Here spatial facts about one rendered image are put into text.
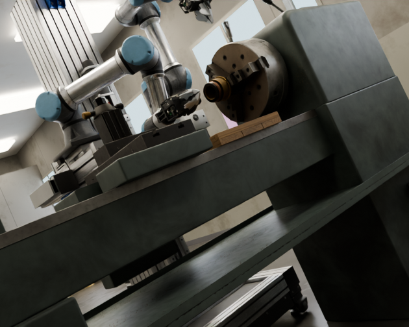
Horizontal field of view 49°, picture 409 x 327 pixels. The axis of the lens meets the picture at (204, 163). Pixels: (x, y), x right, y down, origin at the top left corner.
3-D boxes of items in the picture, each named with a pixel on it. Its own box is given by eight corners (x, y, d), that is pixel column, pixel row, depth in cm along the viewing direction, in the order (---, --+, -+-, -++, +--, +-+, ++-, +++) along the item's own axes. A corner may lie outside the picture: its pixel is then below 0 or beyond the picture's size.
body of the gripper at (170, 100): (176, 116, 158) (160, 128, 167) (194, 110, 163) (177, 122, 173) (167, 96, 158) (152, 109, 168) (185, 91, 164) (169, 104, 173)
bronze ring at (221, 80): (213, 80, 173) (197, 86, 167) (228, 70, 166) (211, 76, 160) (224, 102, 173) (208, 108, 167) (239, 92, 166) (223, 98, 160)
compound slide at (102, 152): (148, 150, 157) (143, 137, 157) (163, 140, 149) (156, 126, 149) (98, 168, 144) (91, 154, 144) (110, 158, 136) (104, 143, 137)
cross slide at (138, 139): (132, 173, 162) (127, 161, 162) (197, 132, 129) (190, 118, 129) (88, 190, 151) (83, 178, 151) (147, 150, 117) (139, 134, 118)
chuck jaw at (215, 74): (234, 84, 178) (214, 69, 184) (237, 72, 175) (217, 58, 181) (215, 89, 171) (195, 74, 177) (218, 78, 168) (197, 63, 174)
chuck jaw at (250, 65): (243, 72, 173) (262, 56, 164) (249, 84, 172) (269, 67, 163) (223, 78, 166) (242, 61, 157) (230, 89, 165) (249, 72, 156)
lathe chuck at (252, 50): (236, 124, 192) (213, 54, 189) (293, 109, 168) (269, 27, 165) (222, 130, 187) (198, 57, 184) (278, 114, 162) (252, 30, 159)
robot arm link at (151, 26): (167, 100, 237) (124, 10, 241) (191, 91, 242) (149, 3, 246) (172, 93, 226) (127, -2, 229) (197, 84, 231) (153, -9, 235)
